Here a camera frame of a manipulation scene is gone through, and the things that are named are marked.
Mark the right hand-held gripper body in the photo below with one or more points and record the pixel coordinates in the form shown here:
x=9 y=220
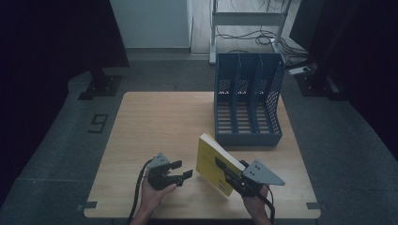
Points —
x=250 y=181

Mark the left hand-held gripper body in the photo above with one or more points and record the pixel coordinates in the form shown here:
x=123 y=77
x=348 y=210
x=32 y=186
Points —
x=159 y=179

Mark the yellow book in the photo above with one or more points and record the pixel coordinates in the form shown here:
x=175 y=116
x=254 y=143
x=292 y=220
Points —
x=208 y=159

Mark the blue file rack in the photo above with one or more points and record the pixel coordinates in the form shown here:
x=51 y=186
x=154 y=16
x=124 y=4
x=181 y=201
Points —
x=247 y=125

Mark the person's left hand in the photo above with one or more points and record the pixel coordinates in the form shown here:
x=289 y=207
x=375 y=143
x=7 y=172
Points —
x=152 y=197

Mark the person's right hand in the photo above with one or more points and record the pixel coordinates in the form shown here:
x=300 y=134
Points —
x=255 y=204

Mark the black stand base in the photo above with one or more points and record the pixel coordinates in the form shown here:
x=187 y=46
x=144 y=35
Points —
x=101 y=87
x=316 y=84

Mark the white power strip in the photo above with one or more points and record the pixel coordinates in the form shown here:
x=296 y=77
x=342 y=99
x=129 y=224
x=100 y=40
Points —
x=298 y=70

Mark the dark curtain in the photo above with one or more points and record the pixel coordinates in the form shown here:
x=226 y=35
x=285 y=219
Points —
x=359 y=62
x=47 y=62

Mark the white metal desk frame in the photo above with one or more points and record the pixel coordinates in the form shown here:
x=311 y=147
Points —
x=247 y=18

